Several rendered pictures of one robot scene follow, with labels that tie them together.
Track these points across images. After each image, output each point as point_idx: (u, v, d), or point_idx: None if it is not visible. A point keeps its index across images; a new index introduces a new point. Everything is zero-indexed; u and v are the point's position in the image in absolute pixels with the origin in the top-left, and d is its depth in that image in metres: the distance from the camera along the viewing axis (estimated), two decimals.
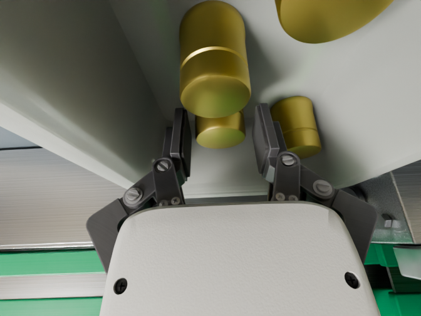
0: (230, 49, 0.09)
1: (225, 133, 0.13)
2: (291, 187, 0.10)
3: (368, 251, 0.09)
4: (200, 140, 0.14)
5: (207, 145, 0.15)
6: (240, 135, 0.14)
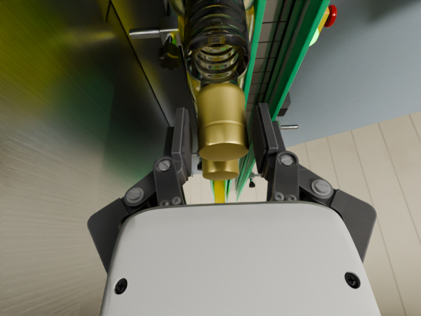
0: None
1: (228, 148, 0.13)
2: (290, 187, 0.10)
3: (366, 250, 0.09)
4: (202, 153, 0.14)
5: (209, 158, 0.15)
6: (244, 149, 0.13)
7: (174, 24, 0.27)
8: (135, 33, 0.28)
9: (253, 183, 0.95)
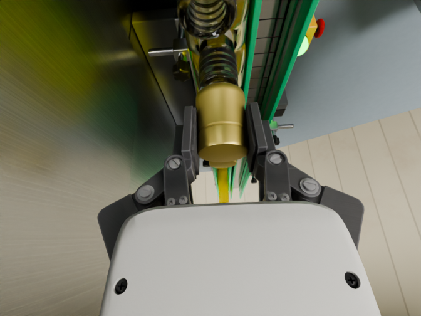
0: (235, 122, 0.13)
1: None
2: (282, 185, 0.10)
3: (358, 244, 0.09)
4: None
5: None
6: None
7: (185, 45, 0.33)
8: (153, 52, 0.34)
9: (255, 179, 1.01)
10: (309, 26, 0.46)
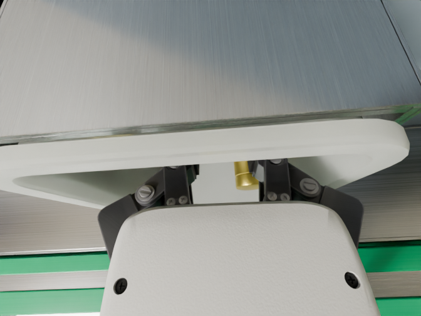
0: None
1: None
2: (282, 185, 0.10)
3: (358, 244, 0.09)
4: None
5: None
6: None
7: None
8: None
9: None
10: None
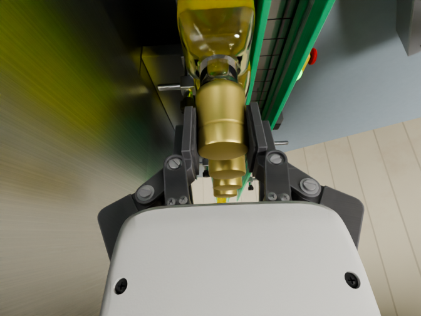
0: None
1: (230, 186, 0.24)
2: (282, 185, 0.10)
3: (358, 244, 0.09)
4: (215, 188, 0.25)
5: (219, 189, 0.25)
6: (239, 186, 0.24)
7: (191, 83, 0.37)
8: (162, 88, 0.38)
9: (252, 186, 1.06)
10: None
